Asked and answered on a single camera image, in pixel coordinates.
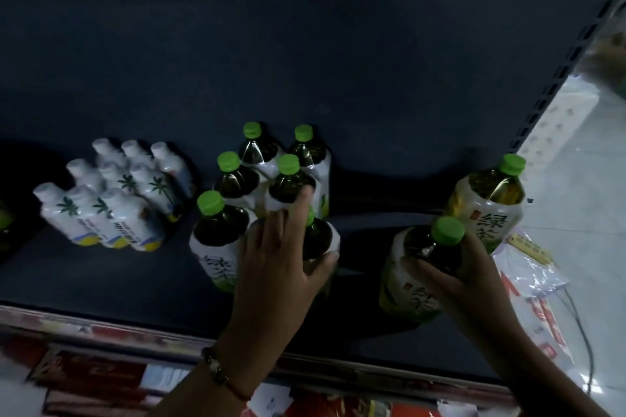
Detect white perforated end panel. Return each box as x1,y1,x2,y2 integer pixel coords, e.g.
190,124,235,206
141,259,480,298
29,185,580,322
517,75,601,180

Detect dark grey metal shelf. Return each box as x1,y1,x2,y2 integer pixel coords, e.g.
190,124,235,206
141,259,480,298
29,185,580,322
0,0,626,412

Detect beaded wrist bracelet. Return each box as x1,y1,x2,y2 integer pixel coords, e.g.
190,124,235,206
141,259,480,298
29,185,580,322
200,345,254,403

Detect person's left forearm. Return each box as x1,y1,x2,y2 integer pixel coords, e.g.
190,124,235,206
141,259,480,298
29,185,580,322
151,358,255,417

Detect shrink-wrapped bottle packs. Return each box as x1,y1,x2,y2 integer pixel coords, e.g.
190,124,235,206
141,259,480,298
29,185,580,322
582,25,626,100

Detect person's left hand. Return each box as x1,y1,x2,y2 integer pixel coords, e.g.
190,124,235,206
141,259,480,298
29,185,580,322
215,185,339,389

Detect white bottle yellow base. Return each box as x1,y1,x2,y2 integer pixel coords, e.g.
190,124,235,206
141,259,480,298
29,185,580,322
66,185,130,250
150,141,196,200
91,137,126,166
121,139,155,168

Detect black floor cable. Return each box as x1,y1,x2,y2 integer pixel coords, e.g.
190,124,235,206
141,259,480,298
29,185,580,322
562,287,595,393

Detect small green-capped tea bottle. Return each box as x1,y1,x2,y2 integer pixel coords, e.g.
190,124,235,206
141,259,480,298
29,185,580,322
0,201,16,256

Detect person's right hand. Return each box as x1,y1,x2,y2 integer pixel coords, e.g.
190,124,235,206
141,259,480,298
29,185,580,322
400,229,528,355

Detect red shelf price strip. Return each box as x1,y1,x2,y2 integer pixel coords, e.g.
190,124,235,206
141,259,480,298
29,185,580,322
0,304,522,410

